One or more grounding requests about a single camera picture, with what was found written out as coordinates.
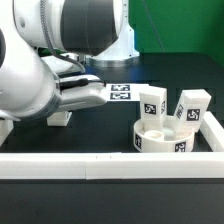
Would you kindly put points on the white sheet with tags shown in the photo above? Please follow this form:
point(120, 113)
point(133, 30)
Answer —
point(124, 92)

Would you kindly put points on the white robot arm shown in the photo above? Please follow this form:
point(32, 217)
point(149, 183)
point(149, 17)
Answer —
point(36, 78)

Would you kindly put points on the white round stool seat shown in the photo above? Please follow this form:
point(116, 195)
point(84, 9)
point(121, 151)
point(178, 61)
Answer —
point(161, 141)

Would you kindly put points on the white front fence bar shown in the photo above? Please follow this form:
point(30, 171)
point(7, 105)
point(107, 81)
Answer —
point(88, 166)

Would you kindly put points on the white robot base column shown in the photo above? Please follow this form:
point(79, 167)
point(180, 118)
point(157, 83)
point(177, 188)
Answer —
point(122, 52)

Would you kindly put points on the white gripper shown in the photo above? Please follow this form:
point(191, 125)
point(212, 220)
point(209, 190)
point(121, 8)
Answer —
point(82, 91)

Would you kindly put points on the white right fence bar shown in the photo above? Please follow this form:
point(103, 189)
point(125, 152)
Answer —
point(213, 132)

